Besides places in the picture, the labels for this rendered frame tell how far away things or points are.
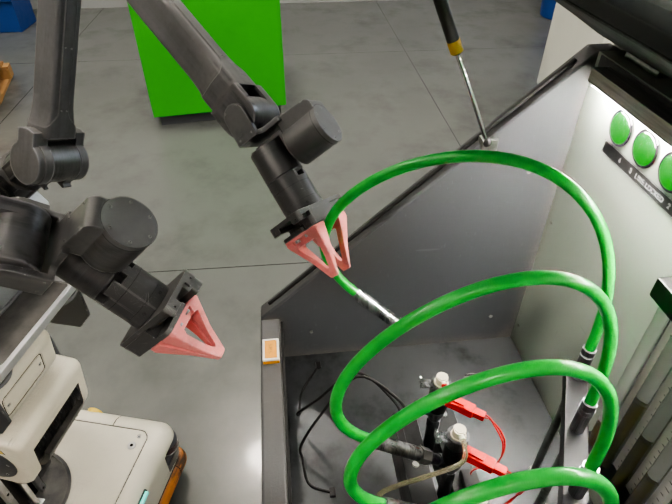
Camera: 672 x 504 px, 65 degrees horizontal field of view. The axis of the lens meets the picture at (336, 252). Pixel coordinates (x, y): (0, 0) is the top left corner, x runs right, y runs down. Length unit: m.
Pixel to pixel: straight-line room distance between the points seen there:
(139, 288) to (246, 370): 1.63
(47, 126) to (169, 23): 0.31
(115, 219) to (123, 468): 1.26
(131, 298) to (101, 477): 1.18
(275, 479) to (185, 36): 0.65
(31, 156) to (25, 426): 0.52
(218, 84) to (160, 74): 3.19
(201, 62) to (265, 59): 3.15
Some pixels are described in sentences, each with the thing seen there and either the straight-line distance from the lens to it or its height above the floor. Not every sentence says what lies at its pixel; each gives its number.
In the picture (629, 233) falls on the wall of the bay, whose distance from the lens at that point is 0.84.
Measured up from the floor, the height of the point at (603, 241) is 1.34.
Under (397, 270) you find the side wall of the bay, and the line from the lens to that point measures 1.01.
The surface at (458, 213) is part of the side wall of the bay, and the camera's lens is 0.96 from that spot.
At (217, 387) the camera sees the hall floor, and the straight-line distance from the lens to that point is 2.18.
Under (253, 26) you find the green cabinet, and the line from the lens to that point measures 3.88.
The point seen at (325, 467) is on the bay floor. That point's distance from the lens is 1.00.
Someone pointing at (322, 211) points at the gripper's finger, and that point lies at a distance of 0.72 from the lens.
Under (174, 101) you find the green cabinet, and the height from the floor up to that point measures 0.19.
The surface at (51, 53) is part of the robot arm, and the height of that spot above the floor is 1.42.
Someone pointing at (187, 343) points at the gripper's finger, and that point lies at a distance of 0.62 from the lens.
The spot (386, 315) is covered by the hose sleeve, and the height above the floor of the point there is 1.15.
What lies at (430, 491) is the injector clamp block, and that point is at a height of 0.98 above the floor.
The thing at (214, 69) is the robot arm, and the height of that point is 1.45.
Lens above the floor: 1.71
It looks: 39 degrees down
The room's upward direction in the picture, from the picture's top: straight up
